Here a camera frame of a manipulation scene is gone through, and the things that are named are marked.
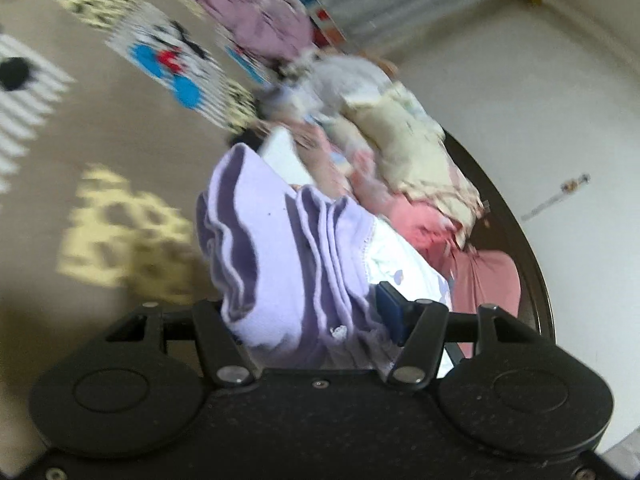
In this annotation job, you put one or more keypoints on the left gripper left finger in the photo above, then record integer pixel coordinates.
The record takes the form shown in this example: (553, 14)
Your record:
(221, 359)

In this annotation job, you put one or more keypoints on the white grey clothes pile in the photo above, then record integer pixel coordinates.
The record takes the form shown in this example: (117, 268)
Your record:
(314, 87)

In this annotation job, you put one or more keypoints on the dark wooden bed footboard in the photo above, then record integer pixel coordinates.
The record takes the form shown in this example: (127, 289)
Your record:
(499, 230)

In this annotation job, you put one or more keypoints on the alphabet foam headboard panel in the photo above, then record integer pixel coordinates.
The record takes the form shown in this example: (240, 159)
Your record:
(326, 32)

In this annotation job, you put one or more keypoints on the brown Mickey Mouse blanket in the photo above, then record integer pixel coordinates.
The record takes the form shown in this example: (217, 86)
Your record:
(101, 168)

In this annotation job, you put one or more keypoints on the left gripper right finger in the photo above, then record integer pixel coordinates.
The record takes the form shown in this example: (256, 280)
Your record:
(418, 328)

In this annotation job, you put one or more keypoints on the white quilted cloth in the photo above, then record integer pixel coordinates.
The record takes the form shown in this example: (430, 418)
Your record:
(280, 153)

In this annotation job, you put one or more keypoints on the pink red blanket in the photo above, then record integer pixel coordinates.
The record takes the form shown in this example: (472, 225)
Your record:
(475, 277)

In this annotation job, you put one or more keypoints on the purple floral duvet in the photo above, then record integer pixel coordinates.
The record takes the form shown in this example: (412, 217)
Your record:
(278, 30)

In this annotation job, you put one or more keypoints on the white floral purple-trim jacket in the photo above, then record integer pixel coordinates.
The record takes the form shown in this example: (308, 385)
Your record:
(298, 270)

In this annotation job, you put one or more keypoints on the cream yellow quilt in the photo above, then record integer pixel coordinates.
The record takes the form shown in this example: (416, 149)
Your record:
(411, 156)

